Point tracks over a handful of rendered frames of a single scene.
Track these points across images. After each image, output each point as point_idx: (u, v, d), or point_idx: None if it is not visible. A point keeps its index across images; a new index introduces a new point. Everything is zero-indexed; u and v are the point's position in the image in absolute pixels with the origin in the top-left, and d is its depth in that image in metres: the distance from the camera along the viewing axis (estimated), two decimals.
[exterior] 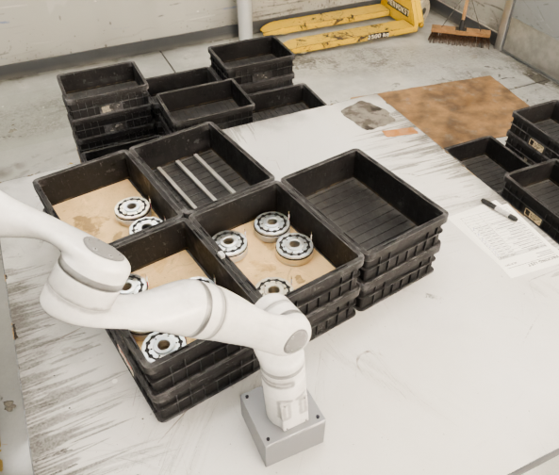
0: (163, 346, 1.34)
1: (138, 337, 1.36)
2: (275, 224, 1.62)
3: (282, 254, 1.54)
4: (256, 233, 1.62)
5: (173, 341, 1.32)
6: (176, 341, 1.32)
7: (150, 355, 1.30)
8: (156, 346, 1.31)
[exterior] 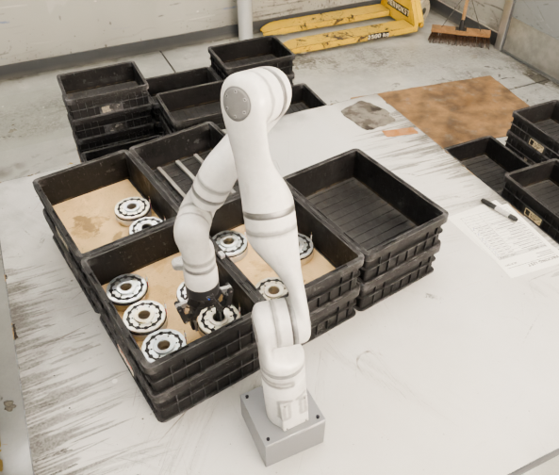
0: (163, 346, 1.34)
1: (138, 337, 1.36)
2: None
3: None
4: None
5: (173, 341, 1.32)
6: (176, 341, 1.32)
7: (150, 355, 1.30)
8: (156, 346, 1.31)
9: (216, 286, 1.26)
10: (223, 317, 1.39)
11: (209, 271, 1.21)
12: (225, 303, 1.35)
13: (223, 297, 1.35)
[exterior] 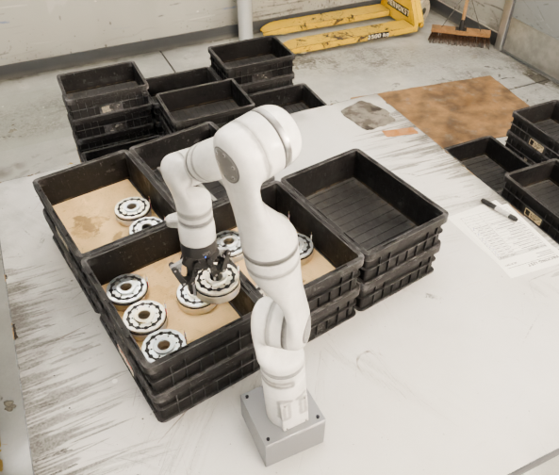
0: (163, 346, 1.34)
1: (138, 337, 1.36)
2: None
3: None
4: None
5: (173, 341, 1.32)
6: (176, 341, 1.32)
7: (150, 355, 1.30)
8: (156, 346, 1.31)
9: (213, 242, 1.17)
10: (221, 277, 1.29)
11: (205, 225, 1.13)
12: (220, 268, 1.26)
13: (219, 260, 1.26)
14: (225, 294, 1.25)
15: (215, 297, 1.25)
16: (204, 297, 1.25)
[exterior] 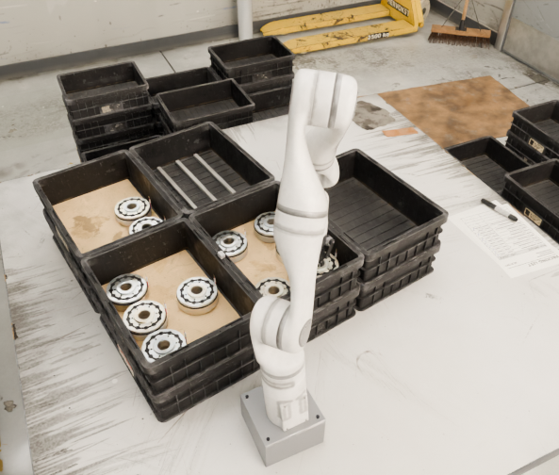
0: (163, 346, 1.34)
1: (138, 337, 1.36)
2: None
3: None
4: (256, 233, 1.62)
5: (173, 341, 1.32)
6: (176, 341, 1.32)
7: (150, 355, 1.30)
8: (156, 346, 1.31)
9: (326, 234, 1.38)
10: (322, 263, 1.50)
11: None
12: (324, 255, 1.47)
13: (321, 249, 1.47)
14: None
15: None
16: None
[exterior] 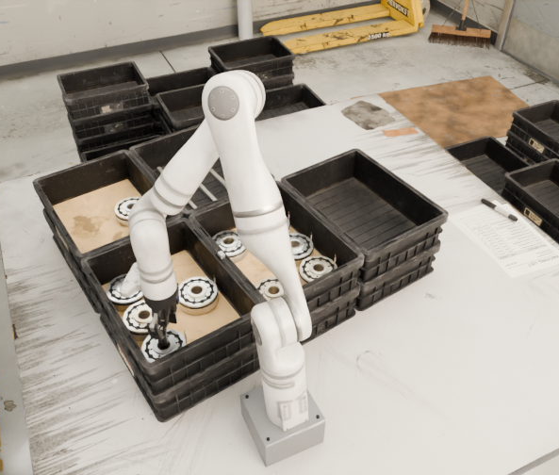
0: (163, 346, 1.34)
1: (138, 337, 1.36)
2: None
3: None
4: None
5: (173, 341, 1.32)
6: (176, 341, 1.32)
7: (150, 355, 1.30)
8: (156, 346, 1.31)
9: (176, 283, 1.25)
10: (321, 268, 1.51)
11: (172, 270, 1.20)
12: (175, 302, 1.33)
13: None
14: None
15: None
16: None
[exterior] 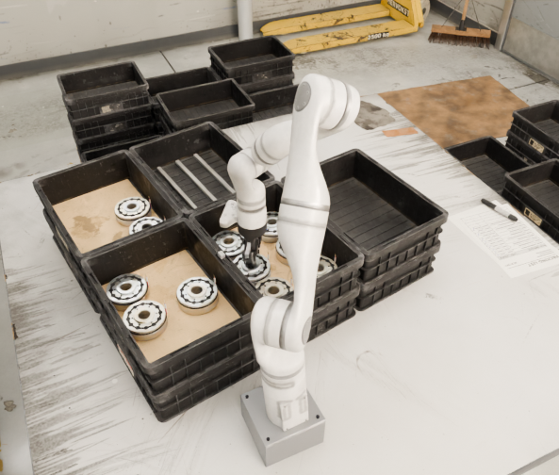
0: None
1: (138, 337, 1.36)
2: (275, 224, 1.62)
3: (282, 254, 1.54)
4: None
5: (258, 262, 1.52)
6: (261, 262, 1.52)
7: None
8: (244, 265, 1.50)
9: None
10: (321, 268, 1.51)
11: (265, 203, 1.41)
12: None
13: None
14: None
15: None
16: None
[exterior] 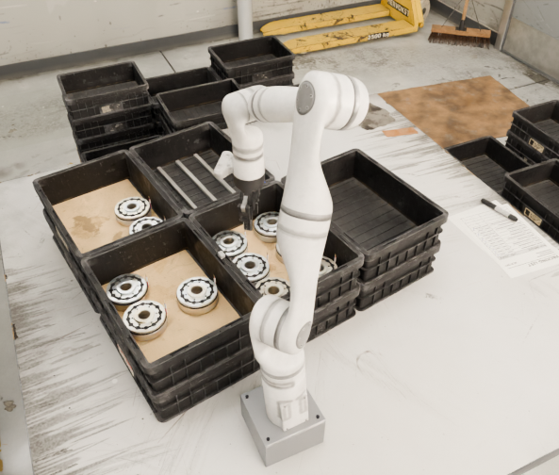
0: (248, 267, 1.53)
1: (138, 337, 1.36)
2: (275, 224, 1.62)
3: None
4: (256, 233, 1.62)
5: (257, 262, 1.52)
6: (260, 262, 1.52)
7: None
8: (243, 266, 1.50)
9: None
10: (321, 268, 1.51)
11: (263, 152, 1.31)
12: None
13: None
14: None
15: None
16: None
